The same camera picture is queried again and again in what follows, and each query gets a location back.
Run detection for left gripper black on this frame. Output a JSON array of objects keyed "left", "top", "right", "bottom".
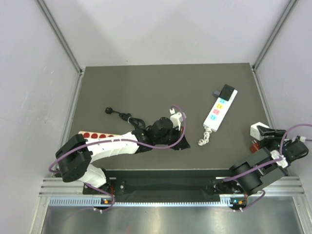
[{"left": 155, "top": 125, "right": 190, "bottom": 151}]

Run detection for grey plug beside strip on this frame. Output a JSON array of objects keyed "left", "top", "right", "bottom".
[{"left": 213, "top": 90, "right": 220, "bottom": 98}]

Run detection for black power cable with plug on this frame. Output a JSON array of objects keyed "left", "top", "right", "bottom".
[{"left": 105, "top": 107, "right": 149, "bottom": 132}]

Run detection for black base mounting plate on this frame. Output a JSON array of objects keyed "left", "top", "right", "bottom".
[{"left": 83, "top": 177, "right": 243, "bottom": 195}]

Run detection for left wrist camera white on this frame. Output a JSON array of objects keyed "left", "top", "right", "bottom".
[{"left": 169, "top": 108, "right": 186, "bottom": 129}]

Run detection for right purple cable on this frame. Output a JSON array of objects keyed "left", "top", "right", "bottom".
[{"left": 223, "top": 124, "right": 312, "bottom": 213}]

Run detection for right aluminium frame post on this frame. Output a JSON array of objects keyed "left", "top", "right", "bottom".
[{"left": 251, "top": 0, "right": 299, "bottom": 176}]

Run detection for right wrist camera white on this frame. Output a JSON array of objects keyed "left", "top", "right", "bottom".
[{"left": 296, "top": 136, "right": 308, "bottom": 143}]

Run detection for red cube plug adapter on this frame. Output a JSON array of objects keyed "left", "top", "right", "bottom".
[{"left": 250, "top": 140, "right": 260, "bottom": 153}]

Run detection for purple cable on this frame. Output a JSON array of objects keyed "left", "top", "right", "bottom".
[
  {"left": 223, "top": 124, "right": 312, "bottom": 213},
  {"left": 48, "top": 105, "right": 188, "bottom": 220}
]

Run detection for aluminium frame post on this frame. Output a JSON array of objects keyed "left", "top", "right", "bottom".
[
  {"left": 35, "top": 0, "right": 85, "bottom": 146},
  {"left": 251, "top": 0, "right": 299, "bottom": 176}
]

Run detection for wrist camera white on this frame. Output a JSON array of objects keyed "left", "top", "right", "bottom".
[
  {"left": 296, "top": 136, "right": 308, "bottom": 143},
  {"left": 169, "top": 108, "right": 186, "bottom": 129}
]

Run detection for white cube plug adapter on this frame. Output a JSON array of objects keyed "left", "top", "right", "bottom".
[{"left": 250, "top": 122, "right": 269, "bottom": 141}]

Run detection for wooden power strip red sockets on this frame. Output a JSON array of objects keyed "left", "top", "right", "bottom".
[{"left": 78, "top": 131, "right": 118, "bottom": 139}]

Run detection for white power strip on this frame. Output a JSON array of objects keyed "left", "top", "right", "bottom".
[{"left": 198, "top": 90, "right": 237, "bottom": 146}]

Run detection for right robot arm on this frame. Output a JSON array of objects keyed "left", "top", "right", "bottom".
[{"left": 214, "top": 122, "right": 312, "bottom": 196}]

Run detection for white slotted cable duct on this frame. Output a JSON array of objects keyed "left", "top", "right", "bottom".
[{"left": 49, "top": 196, "right": 246, "bottom": 207}]

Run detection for left aluminium frame post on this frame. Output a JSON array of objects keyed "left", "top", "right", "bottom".
[{"left": 35, "top": 0, "right": 85, "bottom": 146}]

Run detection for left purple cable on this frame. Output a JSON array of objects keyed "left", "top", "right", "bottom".
[{"left": 48, "top": 105, "right": 188, "bottom": 220}]

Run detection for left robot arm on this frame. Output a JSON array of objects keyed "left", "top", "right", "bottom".
[{"left": 56, "top": 113, "right": 190, "bottom": 194}]

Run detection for black plug adapter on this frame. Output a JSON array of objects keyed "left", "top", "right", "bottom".
[{"left": 219, "top": 84, "right": 234, "bottom": 101}]

